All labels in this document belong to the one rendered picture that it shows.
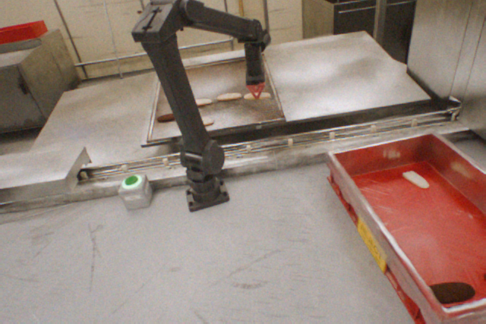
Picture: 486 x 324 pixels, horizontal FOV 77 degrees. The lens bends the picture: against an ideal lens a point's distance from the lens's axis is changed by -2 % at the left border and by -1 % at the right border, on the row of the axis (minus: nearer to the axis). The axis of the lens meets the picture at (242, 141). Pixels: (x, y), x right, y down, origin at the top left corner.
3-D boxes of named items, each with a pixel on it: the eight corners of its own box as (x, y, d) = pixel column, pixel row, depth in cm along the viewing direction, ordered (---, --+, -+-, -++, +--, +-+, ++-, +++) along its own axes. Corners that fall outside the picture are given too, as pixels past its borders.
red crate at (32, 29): (-8, 45, 344) (-15, 34, 337) (7, 38, 374) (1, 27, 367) (36, 37, 346) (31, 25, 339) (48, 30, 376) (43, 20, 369)
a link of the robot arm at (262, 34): (232, 26, 99) (257, 26, 96) (247, 14, 107) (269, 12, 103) (240, 61, 107) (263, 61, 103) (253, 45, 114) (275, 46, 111)
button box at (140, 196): (127, 219, 93) (115, 192, 87) (134, 201, 99) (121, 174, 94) (154, 215, 93) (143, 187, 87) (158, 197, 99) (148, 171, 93)
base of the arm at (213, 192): (189, 212, 87) (230, 200, 89) (182, 191, 83) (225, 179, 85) (186, 193, 94) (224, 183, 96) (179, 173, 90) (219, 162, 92)
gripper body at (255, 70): (264, 69, 114) (263, 50, 109) (264, 83, 107) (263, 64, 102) (247, 70, 115) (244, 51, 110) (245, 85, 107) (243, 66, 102)
